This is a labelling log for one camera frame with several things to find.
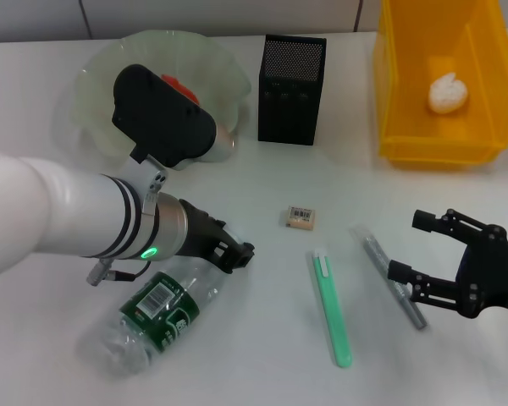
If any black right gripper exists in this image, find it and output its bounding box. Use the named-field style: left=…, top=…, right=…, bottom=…
left=386, top=207, right=508, bottom=320

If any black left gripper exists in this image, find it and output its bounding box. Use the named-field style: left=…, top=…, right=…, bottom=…
left=179, top=198, right=257, bottom=274

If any grey marker pen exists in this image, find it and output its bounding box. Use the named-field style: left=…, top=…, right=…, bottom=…
left=352, top=228, right=428, bottom=331

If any beige eraser with barcode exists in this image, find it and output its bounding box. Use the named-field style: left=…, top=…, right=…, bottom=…
left=278, top=206, right=317, bottom=232

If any clear bottle with green label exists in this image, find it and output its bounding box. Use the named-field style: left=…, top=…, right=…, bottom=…
left=78, top=249, right=239, bottom=376

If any mint green pen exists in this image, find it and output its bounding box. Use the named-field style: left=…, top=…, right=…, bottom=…
left=309, top=250, right=354, bottom=369

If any white paper ball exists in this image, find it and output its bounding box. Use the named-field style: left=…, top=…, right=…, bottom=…
left=427, top=72, right=470, bottom=114

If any orange toy fruit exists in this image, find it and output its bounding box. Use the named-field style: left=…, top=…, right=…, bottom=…
left=160, top=74, right=201, bottom=106

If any black mesh pen holder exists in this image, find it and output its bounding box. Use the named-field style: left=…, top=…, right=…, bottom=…
left=257, top=34, right=328, bottom=146

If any translucent green wavy fruit bowl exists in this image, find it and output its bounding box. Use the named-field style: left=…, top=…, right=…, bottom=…
left=74, top=29, right=253, bottom=164

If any yellow plastic bin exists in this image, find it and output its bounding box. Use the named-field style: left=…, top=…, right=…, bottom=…
left=378, top=0, right=508, bottom=170

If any left wrist cable with connector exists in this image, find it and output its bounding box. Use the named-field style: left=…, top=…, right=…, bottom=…
left=86, top=258, right=152, bottom=288

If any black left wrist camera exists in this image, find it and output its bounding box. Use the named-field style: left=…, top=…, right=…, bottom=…
left=111, top=63, right=238, bottom=171

